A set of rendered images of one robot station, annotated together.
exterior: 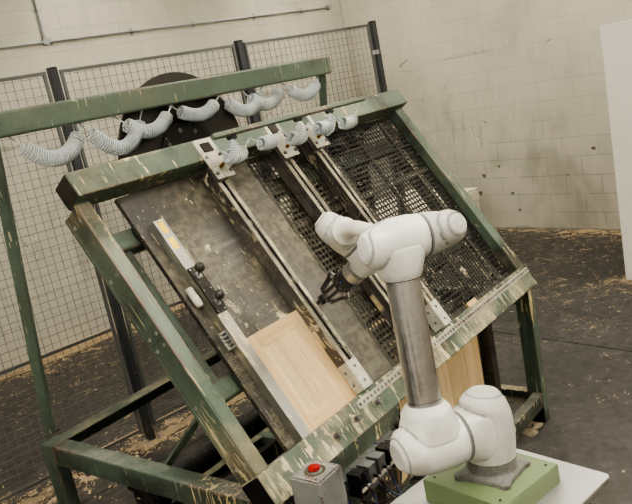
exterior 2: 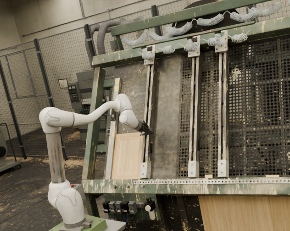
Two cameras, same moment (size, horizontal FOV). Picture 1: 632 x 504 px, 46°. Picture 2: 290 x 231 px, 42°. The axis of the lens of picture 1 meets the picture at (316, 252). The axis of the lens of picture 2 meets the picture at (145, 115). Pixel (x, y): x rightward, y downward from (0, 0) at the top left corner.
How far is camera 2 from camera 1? 374 cm
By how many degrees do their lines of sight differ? 77
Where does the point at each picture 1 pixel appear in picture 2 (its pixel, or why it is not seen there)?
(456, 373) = (281, 217)
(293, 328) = (138, 138)
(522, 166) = not seen: outside the picture
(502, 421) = (59, 205)
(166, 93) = (189, 13)
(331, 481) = not seen: hidden behind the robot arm
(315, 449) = (104, 185)
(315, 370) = (134, 159)
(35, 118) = (127, 28)
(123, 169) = (111, 56)
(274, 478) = (85, 184)
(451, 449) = (51, 201)
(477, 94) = not seen: outside the picture
